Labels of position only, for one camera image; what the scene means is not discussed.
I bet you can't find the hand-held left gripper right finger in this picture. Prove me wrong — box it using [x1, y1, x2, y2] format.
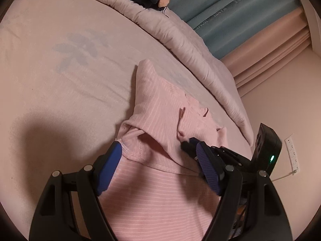
[196, 141, 294, 241]

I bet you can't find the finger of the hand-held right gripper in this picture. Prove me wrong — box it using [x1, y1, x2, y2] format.
[189, 137, 252, 172]
[181, 141, 199, 160]

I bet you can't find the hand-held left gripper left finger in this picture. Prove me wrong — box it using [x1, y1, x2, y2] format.
[29, 141, 123, 241]

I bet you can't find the pink striped shirt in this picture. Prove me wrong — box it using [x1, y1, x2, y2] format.
[97, 59, 229, 241]

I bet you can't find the pink curtain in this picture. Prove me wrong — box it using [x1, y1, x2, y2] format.
[221, 6, 314, 98]

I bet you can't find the bed with pink sheet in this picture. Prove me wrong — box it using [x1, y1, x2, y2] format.
[0, 0, 254, 241]

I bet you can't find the pale pink comforter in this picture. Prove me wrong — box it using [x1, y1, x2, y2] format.
[71, 0, 255, 146]

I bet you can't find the white wall socket strip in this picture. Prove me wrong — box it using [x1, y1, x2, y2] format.
[284, 134, 300, 174]

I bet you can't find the white cable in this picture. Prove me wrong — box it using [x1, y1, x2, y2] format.
[271, 169, 299, 183]

